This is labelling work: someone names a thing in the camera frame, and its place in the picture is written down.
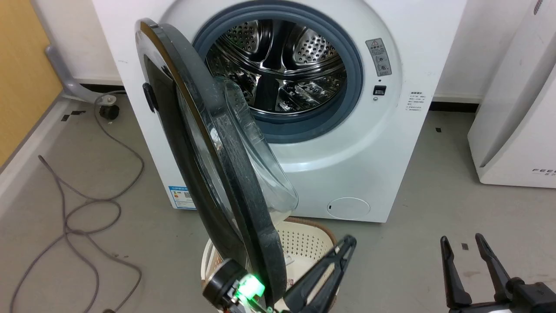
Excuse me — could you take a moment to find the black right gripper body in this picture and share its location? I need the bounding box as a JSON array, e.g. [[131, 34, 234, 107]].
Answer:
[[450, 278, 556, 313]]

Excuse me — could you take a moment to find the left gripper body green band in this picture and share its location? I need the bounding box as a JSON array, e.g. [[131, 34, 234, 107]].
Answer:
[[202, 260, 278, 313]]

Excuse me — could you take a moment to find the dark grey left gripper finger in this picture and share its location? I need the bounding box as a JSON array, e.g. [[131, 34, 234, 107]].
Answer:
[[304, 237, 357, 313], [283, 236, 351, 310]]

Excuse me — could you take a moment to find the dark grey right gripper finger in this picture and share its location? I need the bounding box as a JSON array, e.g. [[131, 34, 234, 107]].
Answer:
[[440, 236, 472, 309], [475, 233, 513, 301]]

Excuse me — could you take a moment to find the black round washing machine door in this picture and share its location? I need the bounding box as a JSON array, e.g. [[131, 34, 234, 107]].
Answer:
[[135, 18, 299, 307]]

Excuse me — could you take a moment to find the white front-load washing machine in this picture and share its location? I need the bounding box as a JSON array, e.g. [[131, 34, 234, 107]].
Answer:
[[91, 0, 467, 223]]

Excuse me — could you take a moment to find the grey rubber door gasket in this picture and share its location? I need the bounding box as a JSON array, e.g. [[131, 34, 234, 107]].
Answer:
[[192, 5, 364, 144]]

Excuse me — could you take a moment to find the cream perforated laundry basket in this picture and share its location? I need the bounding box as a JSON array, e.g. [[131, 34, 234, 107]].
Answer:
[[201, 217, 338, 313]]

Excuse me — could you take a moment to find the round white filter cover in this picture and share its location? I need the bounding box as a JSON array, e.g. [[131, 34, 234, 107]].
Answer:
[[327, 197, 371, 220]]

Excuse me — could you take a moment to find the blue energy label sticker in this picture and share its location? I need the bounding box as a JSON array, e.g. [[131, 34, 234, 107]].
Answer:
[[168, 186, 197, 210]]

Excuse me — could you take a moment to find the white tall appliance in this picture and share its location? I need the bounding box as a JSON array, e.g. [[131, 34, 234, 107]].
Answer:
[[467, 0, 556, 189]]

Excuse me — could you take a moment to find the black caster wheel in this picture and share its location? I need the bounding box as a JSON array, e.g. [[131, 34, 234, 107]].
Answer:
[[99, 104, 120, 121]]

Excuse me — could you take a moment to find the stainless steel washer drum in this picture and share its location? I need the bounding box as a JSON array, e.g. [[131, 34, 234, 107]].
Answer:
[[204, 20, 348, 116]]

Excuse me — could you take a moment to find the grey warning sticker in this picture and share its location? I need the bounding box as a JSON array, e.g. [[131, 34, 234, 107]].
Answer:
[[365, 38, 392, 77]]

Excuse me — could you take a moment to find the yellow wooden panel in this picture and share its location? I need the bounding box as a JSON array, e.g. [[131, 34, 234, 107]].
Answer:
[[0, 0, 63, 168]]

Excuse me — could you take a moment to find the grey floor cable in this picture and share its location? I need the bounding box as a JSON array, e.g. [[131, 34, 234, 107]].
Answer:
[[10, 93, 145, 313]]

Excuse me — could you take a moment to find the grey metal frame leg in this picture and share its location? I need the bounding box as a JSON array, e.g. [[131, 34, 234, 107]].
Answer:
[[45, 45, 126, 105]]

